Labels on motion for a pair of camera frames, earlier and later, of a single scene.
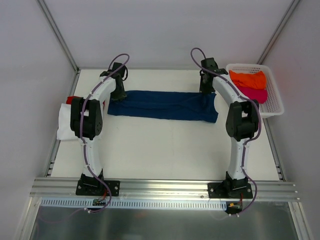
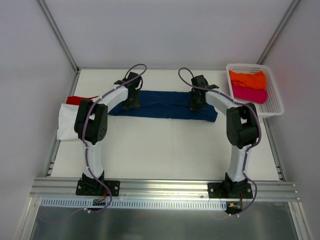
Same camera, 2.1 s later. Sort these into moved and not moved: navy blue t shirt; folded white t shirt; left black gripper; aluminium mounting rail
Moved: left black gripper
Not moved: navy blue t shirt; folded white t shirt; aluminium mounting rail
